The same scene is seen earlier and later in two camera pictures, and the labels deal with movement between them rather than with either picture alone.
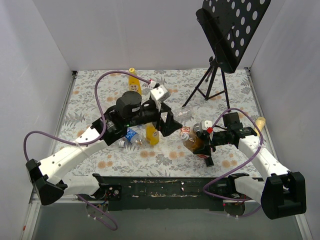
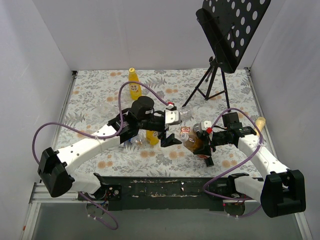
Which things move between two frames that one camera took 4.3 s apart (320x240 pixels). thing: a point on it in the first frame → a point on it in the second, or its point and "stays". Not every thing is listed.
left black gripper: x=163 y=120 → x=164 y=128
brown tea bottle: x=194 y=144 stays
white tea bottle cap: x=185 y=136 stays
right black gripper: x=208 y=144 stays
